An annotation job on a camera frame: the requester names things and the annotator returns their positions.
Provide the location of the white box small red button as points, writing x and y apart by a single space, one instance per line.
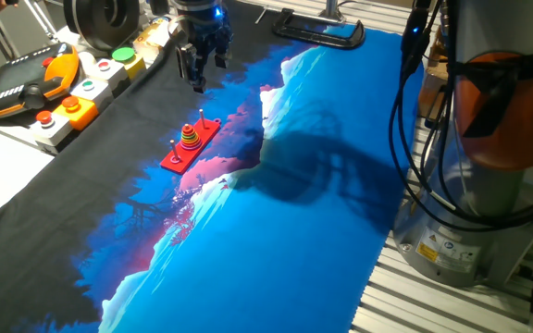
111 74

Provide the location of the green Hanoi disc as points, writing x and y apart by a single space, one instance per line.
189 135

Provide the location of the orange box orange button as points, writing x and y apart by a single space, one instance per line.
81 118

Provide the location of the small printed yellowish carton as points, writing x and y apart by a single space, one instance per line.
153 39

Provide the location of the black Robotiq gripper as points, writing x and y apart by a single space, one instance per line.
199 25

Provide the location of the red Hanoi base with pegs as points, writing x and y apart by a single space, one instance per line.
208 131

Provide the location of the blue black landscape print cloth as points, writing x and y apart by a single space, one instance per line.
271 254

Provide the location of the yellow box green mushroom button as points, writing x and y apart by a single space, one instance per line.
134 67

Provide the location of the white rounded plastic object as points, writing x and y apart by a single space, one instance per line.
86 59

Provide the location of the thin aluminium frame strut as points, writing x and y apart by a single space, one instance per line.
40 18

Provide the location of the white box red mushroom button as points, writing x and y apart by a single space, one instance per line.
53 133

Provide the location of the thin metal hex key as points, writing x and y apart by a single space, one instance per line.
262 16

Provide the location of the metal stand foot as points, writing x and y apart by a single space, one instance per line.
332 11

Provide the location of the black C clamp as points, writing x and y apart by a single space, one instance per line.
294 32

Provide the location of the purple Hanoi disc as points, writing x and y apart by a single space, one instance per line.
191 145

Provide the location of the white box green button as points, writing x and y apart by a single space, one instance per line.
97 94

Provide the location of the black filament spool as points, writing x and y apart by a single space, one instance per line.
86 28

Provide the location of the orange Hanoi disc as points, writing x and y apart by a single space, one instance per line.
190 139

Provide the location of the black orange teach pendant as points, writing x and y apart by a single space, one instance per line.
21 78

